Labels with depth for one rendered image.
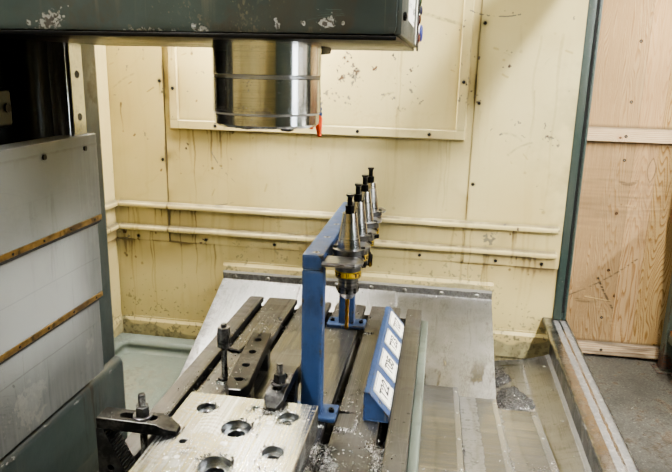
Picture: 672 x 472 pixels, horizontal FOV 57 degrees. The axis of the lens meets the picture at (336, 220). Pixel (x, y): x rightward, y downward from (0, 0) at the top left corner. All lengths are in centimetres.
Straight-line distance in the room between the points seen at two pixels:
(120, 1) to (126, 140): 132
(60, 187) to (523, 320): 144
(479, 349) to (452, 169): 54
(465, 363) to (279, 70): 120
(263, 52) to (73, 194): 56
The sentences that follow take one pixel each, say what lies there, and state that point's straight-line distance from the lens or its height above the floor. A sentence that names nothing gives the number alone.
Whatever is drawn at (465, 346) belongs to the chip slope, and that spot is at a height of 77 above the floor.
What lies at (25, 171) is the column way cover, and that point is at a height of 137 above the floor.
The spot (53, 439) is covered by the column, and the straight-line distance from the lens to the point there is 141.
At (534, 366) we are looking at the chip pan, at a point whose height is 67.
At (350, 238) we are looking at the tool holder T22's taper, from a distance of 115.
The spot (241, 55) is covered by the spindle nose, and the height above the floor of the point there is 157.
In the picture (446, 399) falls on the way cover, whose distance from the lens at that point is 169.
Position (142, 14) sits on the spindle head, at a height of 162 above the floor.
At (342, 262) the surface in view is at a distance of 111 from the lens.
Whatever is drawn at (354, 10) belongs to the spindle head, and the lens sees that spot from 80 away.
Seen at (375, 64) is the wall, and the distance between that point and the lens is 193.
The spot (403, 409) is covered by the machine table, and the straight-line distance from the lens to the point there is 129.
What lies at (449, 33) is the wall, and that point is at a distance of 192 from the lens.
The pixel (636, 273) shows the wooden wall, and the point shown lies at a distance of 379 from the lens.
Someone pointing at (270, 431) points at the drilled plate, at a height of 99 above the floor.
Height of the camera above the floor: 155
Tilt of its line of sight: 14 degrees down
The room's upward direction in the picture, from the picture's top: 1 degrees clockwise
